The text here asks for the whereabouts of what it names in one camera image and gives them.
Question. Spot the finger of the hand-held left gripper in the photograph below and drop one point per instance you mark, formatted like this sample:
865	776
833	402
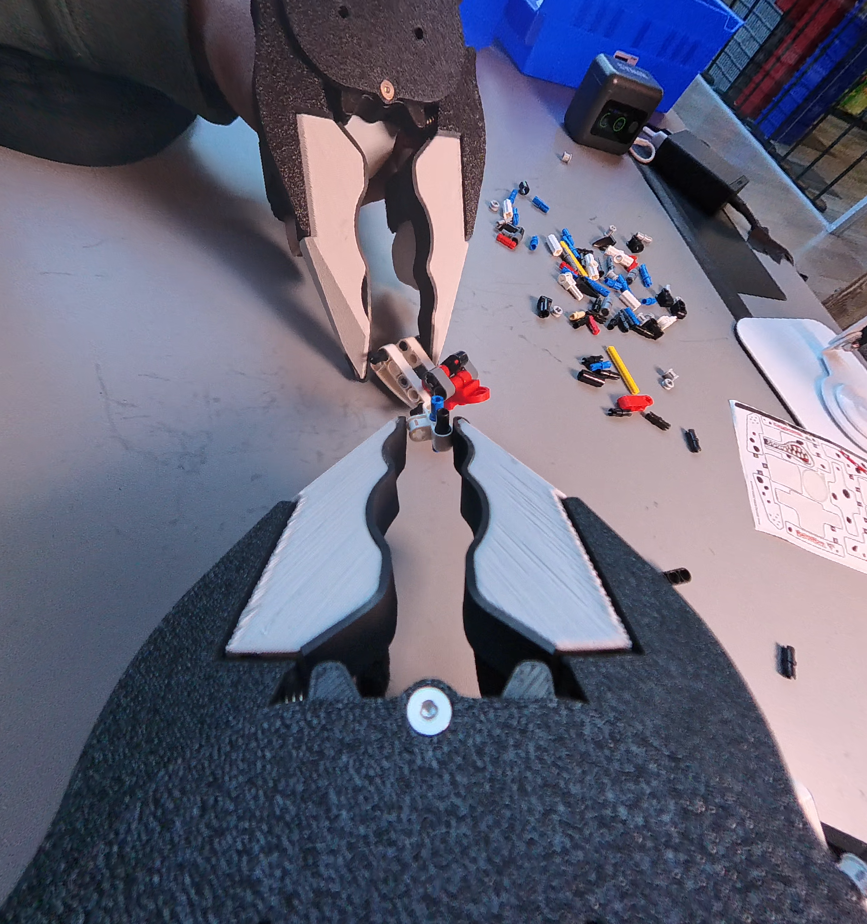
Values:
441	217
333	217

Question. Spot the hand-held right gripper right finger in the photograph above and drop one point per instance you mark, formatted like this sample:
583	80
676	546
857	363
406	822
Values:
542	556

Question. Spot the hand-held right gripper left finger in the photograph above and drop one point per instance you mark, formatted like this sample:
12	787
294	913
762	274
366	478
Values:
325	556

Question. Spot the red white black brick subassembly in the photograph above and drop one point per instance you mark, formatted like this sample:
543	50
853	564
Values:
402	368

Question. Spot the small white blue brick piece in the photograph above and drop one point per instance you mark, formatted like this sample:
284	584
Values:
422	425

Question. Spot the person's left forearm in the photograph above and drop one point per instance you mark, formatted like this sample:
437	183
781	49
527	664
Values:
87	87

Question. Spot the grey desk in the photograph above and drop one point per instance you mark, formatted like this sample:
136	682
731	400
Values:
145	433

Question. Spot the black toy pin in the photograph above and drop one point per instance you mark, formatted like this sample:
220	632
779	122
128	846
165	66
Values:
676	575
787	660

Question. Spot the pile of small toy bricks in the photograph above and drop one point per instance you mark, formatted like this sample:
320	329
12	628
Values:
600	282

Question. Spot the short black brick piece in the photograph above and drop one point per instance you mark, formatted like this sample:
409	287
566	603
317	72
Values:
691	439

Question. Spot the black box device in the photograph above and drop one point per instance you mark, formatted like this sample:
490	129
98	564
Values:
607	101

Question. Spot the blue plastic bin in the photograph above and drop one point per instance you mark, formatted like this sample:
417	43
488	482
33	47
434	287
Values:
607	36

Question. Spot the black power adapter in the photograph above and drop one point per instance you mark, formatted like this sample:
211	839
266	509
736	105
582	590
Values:
701	166

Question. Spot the sticker sheet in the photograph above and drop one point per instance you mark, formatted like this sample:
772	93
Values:
823	498

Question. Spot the white booklet stand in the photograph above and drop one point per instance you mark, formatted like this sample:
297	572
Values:
816	383

